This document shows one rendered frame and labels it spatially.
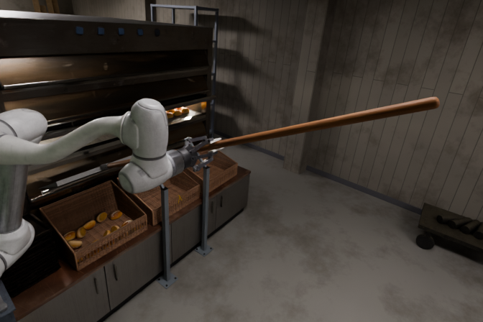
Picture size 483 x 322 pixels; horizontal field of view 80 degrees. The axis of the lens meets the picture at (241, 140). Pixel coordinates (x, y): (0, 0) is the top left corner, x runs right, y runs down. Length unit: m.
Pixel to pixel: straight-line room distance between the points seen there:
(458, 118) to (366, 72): 1.18
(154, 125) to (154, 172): 0.15
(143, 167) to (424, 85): 3.65
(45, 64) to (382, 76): 3.60
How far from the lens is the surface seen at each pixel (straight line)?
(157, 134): 0.86
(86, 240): 2.54
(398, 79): 4.16
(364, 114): 0.86
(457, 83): 4.08
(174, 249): 2.83
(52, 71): 2.29
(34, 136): 1.33
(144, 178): 0.91
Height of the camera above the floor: 2.17
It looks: 22 degrees down
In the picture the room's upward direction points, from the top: 5 degrees clockwise
